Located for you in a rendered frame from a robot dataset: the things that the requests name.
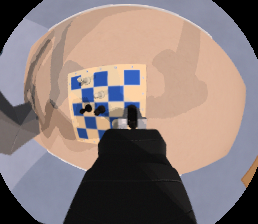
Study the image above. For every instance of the blue and cream chessboard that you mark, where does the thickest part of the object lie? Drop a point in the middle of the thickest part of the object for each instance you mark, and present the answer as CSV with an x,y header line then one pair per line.
x,y
123,85

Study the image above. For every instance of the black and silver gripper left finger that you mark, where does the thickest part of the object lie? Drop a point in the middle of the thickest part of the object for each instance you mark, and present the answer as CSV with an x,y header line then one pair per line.
x,y
122,121

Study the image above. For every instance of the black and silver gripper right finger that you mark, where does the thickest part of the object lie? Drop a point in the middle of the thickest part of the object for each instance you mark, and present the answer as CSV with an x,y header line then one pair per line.
x,y
140,121

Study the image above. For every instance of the white bishop chess piece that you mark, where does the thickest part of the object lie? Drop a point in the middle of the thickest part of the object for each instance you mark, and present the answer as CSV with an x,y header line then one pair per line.
x,y
85,80

